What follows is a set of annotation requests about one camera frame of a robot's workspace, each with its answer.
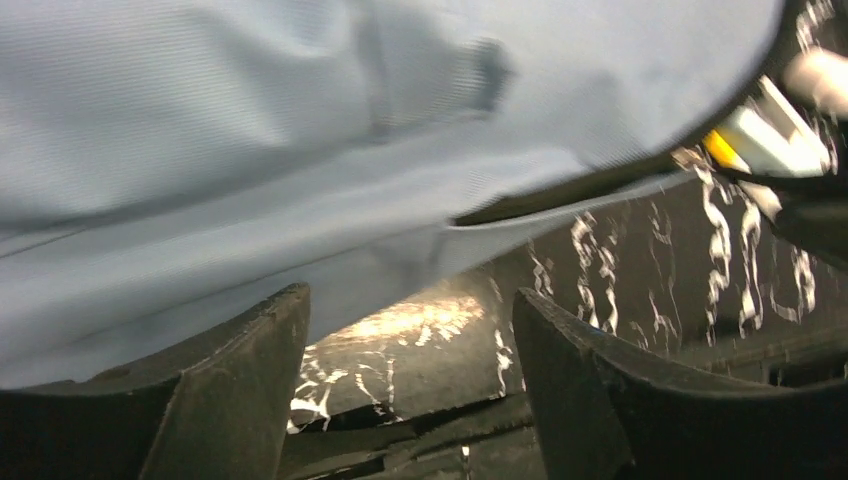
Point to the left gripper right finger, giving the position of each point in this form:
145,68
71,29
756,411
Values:
605,408

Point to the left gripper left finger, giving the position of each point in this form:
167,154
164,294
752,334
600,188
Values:
214,406

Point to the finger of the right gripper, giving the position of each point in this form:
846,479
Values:
813,215

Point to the blue student backpack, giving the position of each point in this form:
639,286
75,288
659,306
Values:
165,165

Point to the green white pipe fitting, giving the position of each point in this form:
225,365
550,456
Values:
819,76

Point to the aluminium rail base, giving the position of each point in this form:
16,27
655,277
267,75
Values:
456,422

